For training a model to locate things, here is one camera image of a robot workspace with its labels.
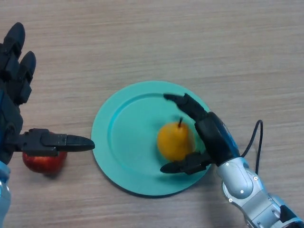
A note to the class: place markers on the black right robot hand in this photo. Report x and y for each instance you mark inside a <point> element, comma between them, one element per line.
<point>216,137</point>

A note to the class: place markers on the green round plate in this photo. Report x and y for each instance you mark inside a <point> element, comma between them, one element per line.
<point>133,147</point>

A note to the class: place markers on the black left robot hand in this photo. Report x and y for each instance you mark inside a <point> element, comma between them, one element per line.
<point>9,109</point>

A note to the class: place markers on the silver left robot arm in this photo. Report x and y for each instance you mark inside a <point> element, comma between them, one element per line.
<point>4,197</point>

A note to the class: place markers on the yellow pear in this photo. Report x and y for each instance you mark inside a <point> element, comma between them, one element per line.
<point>174,142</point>

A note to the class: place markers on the red apple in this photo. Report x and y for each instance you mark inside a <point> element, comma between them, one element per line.
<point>44,164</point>

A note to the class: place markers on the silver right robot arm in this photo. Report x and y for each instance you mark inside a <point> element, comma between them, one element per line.
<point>242,180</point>

